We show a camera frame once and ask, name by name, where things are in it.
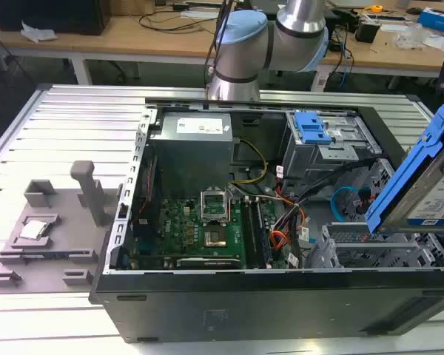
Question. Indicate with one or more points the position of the hard disk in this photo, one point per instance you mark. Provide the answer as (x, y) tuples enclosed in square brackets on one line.
[(403, 178)]

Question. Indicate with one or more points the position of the grey metal disk bay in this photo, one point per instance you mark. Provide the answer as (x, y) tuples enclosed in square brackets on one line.
[(373, 251)]

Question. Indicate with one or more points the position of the black RAM slot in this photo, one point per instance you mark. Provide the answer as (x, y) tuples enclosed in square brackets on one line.
[(248, 233), (262, 233)]

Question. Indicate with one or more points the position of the clear plastic bag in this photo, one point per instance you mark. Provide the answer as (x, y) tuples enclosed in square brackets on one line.
[(410, 37)]

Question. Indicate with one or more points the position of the blue cardboard box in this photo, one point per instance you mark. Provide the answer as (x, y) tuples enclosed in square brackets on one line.
[(438, 18)]

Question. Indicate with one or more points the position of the black motor block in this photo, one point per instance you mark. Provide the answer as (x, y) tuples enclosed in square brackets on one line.
[(368, 30)]

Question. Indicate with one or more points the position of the grey metal drive cage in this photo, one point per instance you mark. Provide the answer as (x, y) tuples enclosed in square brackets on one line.
[(329, 155)]

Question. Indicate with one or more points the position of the blue plastic drive carrier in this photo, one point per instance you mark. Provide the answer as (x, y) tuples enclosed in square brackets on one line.
[(311, 125)]

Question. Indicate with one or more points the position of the grey power supply unit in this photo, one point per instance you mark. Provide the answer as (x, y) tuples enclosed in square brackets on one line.
[(192, 155)]

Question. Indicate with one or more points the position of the CPU socket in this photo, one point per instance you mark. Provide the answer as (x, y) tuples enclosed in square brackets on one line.
[(214, 207)]

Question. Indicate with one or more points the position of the gold chipset chip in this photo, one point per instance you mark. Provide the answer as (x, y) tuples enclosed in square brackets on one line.
[(215, 239)]

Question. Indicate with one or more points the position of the wooden desk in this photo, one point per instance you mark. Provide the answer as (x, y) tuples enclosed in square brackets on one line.
[(151, 40)]

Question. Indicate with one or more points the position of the black graphics card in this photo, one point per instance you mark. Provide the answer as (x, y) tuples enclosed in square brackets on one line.
[(207, 263)]

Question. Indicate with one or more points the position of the green motherboard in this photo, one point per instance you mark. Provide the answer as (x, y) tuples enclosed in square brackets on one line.
[(177, 225)]

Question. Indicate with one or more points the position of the black open PC case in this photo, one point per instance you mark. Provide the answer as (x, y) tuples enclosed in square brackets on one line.
[(244, 310)]

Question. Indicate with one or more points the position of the black case fan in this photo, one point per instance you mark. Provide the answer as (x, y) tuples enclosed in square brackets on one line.
[(149, 177)]

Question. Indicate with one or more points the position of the large black box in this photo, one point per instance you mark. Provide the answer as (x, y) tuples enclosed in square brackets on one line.
[(48, 15)]

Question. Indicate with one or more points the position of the grey parts rack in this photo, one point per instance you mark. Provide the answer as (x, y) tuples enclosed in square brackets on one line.
[(77, 236)]

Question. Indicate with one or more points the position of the crumpled white tissue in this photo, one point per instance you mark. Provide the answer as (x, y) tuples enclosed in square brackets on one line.
[(37, 33)]

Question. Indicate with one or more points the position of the silver CPU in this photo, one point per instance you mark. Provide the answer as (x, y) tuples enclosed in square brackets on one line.
[(32, 229)]

